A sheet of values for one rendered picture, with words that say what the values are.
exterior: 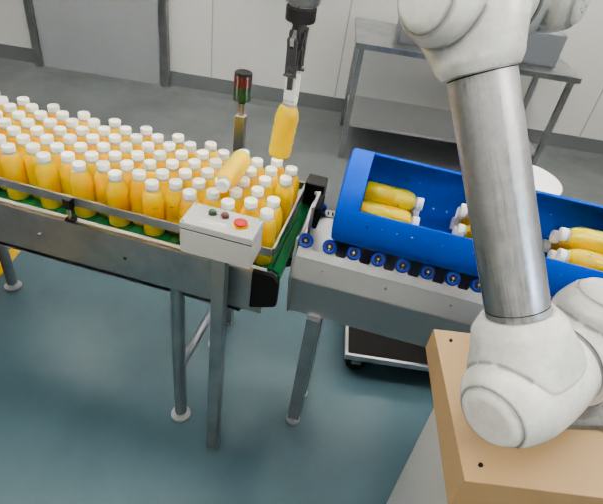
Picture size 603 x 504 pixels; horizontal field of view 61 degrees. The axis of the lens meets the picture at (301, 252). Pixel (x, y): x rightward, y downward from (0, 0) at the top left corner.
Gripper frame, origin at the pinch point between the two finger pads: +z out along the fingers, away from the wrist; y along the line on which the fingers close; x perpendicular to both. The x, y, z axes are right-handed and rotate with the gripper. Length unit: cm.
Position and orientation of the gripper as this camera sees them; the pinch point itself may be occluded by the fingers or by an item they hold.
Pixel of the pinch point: (292, 86)
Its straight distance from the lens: 142.1
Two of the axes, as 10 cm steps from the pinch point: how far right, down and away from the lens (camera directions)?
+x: -9.6, -2.5, 1.1
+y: 2.4, -5.8, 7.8
